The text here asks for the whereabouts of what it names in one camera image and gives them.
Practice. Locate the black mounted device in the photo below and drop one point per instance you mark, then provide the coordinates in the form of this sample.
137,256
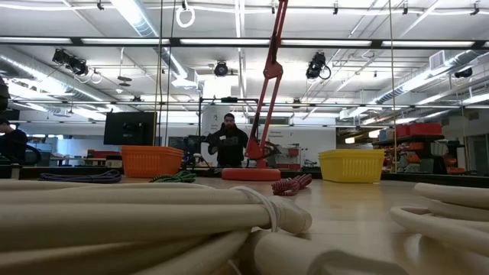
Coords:
3,95

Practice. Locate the person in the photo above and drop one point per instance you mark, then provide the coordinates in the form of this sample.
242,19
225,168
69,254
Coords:
229,145
13,143

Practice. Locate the orange plastic basket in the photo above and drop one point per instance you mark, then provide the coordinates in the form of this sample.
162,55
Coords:
153,162

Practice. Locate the black monitor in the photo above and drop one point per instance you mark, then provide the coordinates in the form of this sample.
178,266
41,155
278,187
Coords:
130,128

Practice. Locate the white sign board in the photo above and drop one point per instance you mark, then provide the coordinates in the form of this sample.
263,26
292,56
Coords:
309,141

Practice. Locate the shelf with red bins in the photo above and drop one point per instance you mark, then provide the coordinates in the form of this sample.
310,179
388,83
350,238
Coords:
418,129

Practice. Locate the red desk lamp stand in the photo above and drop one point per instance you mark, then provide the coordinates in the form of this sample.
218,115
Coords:
251,174

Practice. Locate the black overhead light bar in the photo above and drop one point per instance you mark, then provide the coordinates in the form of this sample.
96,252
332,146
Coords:
173,41

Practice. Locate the brass vertical pole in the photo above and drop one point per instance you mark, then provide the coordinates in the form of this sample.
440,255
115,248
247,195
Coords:
392,76
157,76

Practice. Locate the yellow plastic basket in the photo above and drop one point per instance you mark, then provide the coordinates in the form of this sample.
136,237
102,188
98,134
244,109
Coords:
351,166

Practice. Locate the black ceiling spotlight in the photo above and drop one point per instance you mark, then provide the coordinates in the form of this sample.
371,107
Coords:
315,65
74,63
221,69
463,72

